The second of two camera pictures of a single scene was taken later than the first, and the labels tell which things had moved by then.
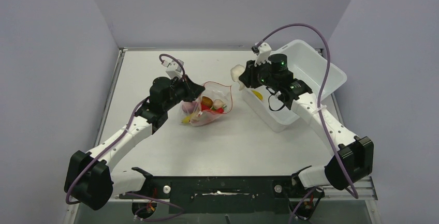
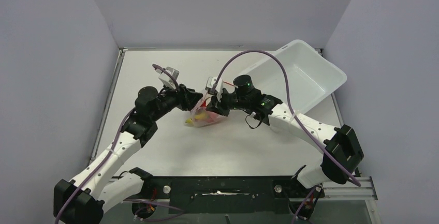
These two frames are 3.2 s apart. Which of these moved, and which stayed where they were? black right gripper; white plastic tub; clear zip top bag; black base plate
Moved: black right gripper
Stayed: black base plate; white plastic tub; clear zip top bag
